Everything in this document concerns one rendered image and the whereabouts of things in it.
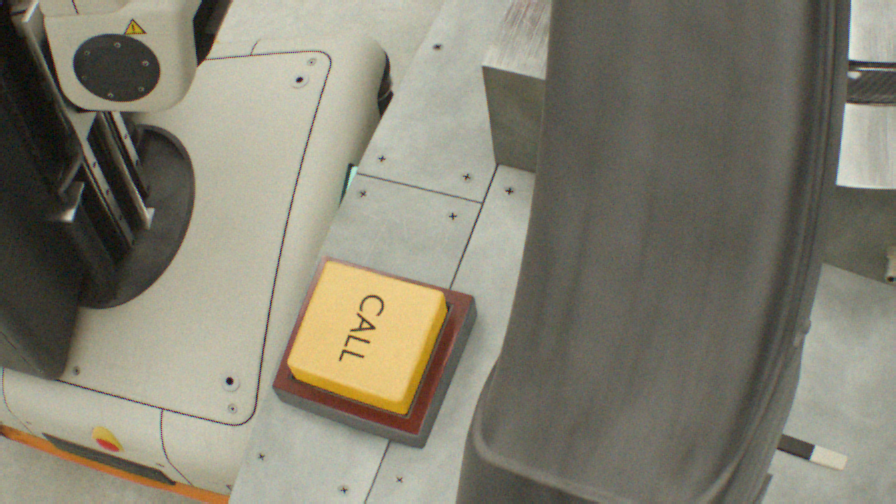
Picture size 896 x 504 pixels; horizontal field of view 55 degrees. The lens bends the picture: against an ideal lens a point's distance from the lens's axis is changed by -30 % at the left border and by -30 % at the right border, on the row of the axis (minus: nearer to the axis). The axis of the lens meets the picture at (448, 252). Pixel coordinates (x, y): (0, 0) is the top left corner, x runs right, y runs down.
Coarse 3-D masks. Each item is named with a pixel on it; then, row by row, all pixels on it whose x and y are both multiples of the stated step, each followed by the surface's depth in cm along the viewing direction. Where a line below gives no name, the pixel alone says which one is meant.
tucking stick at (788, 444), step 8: (784, 440) 52; (792, 440) 52; (800, 440) 52; (784, 448) 52; (792, 448) 51; (800, 448) 51; (808, 448) 51; (816, 448) 51; (824, 448) 51; (800, 456) 51; (808, 456) 51; (816, 456) 51; (824, 456) 51; (832, 456) 51; (840, 456) 51; (824, 464) 51; (832, 464) 50; (840, 464) 50
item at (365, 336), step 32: (320, 288) 56; (352, 288) 56; (384, 288) 55; (416, 288) 55; (320, 320) 55; (352, 320) 55; (384, 320) 55; (416, 320) 55; (320, 352) 54; (352, 352) 54; (384, 352) 54; (416, 352) 54; (320, 384) 55; (352, 384) 53; (384, 384) 53; (416, 384) 54
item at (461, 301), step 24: (312, 288) 58; (432, 288) 57; (456, 312) 56; (456, 336) 56; (432, 360) 55; (288, 384) 55; (432, 384) 55; (336, 408) 54; (360, 408) 54; (408, 432) 53
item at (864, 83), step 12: (852, 60) 54; (852, 72) 54; (864, 72) 54; (876, 72) 53; (888, 72) 52; (852, 84) 54; (864, 84) 53; (876, 84) 53; (888, 84) 52; (852, 96) 53; (864, 96) 53; (876, 96) 52; (888, 96) 52
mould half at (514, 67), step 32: (512, 0) 57; (864, 0) 56; (512, 32) 56; (544, 32) 56; (864, 32) 55; (512, 64) 55; (544, 64) 55; (512, 96) 57; (512, 128) 59; (864, 128) 51; (512, 160) 62; (864, 160) 50; (864, 192) 50; (832, 224) 54; (864, 224) 52; (832, 256) 56; (864, 256) 55
